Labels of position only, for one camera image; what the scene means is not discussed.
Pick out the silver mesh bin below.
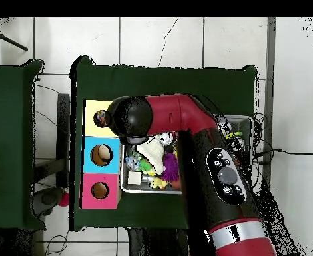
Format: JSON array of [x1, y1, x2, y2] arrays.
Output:
[[120, 114, 254, 195]]

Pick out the black cable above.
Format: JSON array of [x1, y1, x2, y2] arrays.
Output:
[[253, 148, 313, 158]]

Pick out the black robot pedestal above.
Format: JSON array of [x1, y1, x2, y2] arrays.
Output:
[[127, 227, 192, 256]]

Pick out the cream knitted cloth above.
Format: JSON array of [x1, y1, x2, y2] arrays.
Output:
[[135, 137, 166, 175]]

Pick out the white polka dot cloth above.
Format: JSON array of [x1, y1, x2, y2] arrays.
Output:
[[93, 109, 108, 128]]

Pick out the purple spiky ball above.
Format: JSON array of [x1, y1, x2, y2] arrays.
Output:
[[160, 151, 180, 183]]

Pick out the black tripod leg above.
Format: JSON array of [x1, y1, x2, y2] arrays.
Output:
[[0, 25, 29, 52]]

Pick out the wooden box with three holes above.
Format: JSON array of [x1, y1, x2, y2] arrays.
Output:
[[80, 99, 126, 210]]

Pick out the grey emergency stop red button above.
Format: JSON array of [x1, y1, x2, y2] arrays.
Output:
[[32, 186, 70, 218]]

